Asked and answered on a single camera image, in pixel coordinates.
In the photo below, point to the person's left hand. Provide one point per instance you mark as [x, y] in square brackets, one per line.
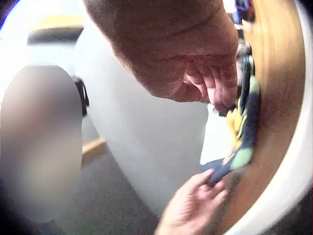
[188, 210]

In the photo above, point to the person's right hand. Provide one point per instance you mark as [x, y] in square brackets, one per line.
[159, 41]

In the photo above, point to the person's right fingers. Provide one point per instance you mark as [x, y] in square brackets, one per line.
[217, 90]

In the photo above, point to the person's left fingers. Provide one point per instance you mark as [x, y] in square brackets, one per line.
[215, 195]

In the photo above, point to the person's left thumb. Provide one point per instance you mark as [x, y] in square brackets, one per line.
[196, 181]

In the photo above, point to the blue patterned garment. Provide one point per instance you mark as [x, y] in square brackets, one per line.
[240, 127]

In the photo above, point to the wooden table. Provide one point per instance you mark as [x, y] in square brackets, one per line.
[271, 117]

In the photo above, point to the person's body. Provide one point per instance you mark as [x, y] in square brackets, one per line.
[137, 132]

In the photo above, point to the pile of clothes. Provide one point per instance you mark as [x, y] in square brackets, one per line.
[242, 14]

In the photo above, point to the wooden shelf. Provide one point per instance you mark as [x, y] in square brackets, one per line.
[57, 29]

